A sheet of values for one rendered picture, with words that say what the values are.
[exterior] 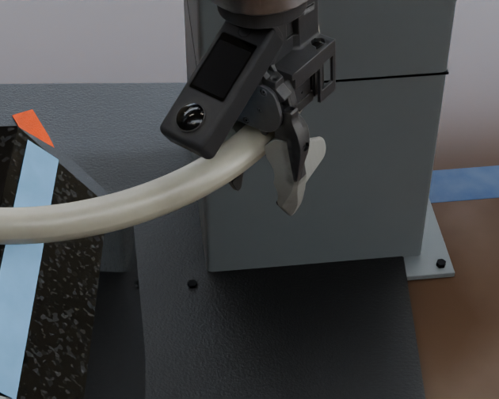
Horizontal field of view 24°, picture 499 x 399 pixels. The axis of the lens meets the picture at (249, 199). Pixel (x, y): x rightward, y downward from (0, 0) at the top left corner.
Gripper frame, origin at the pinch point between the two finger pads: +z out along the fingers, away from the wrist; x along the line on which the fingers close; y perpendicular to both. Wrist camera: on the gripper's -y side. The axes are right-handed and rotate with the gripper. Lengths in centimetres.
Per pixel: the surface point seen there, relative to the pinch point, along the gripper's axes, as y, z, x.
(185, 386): 26, 81, 39
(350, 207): 66, 69, 34
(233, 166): -4.1, -6.7, -1.0
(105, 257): -4.9, 12.8, 16.2
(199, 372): 29, 81, 39
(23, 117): 60, 78, 112
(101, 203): -14.0, -7.3, 4.5
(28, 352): -21.7, 5.9, 8.3
